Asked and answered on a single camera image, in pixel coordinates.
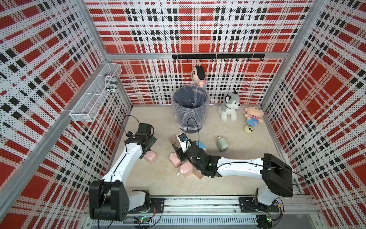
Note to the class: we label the pink sharpener shavings tray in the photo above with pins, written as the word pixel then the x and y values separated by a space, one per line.
pixel 198 174

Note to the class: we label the pink pig plush blue shirt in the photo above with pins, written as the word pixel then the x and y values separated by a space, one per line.
pixel 254 116

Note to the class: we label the dark grey trash bin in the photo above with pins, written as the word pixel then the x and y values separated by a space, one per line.
pixel 190 108

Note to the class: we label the cream round face ball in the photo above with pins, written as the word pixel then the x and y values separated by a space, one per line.
pixel 248 129

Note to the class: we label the aluminium front rail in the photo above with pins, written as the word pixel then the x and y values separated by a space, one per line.
pixel 215 212

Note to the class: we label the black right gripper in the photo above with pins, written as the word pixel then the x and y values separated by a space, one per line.
pixel 179 152

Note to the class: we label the clear plastic bin liner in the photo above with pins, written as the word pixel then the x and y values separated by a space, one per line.
pixel 190 113

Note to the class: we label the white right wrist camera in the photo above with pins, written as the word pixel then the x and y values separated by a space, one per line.
pixel 183 141

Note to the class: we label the small striped can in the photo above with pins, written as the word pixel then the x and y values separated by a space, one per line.
pixel 111 83

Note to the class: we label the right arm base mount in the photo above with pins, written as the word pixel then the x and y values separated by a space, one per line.
pixel 257 204

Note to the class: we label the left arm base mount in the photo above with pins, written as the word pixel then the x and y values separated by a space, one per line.
pixel 156 205

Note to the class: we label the green pencil sharpener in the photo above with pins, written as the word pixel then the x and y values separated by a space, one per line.
pixel 222 144

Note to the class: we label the hanging boy doll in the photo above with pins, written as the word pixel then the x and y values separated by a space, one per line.
pixel 198 76

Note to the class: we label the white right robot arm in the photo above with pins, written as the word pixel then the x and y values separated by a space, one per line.
pixel 275 173

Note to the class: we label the white wire mesh shelf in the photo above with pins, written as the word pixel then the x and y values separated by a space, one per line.
pixel 91 102

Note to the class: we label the grey white husky plush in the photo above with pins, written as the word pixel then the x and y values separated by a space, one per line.
pixel 230 107

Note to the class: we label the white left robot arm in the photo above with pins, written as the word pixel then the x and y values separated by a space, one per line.
pixel 108 198

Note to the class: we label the black hook rail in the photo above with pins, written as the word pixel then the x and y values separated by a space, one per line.
pixel 248 56

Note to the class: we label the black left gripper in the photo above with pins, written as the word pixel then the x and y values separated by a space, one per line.
pixel 152 140

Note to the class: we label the pink pencil sharpener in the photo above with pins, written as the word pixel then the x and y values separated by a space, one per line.
pixel 150 156
pixel 185 169
pixel 175 161

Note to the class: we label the bright blue pencil sharpener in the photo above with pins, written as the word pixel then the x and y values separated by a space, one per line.
pixel 202 146

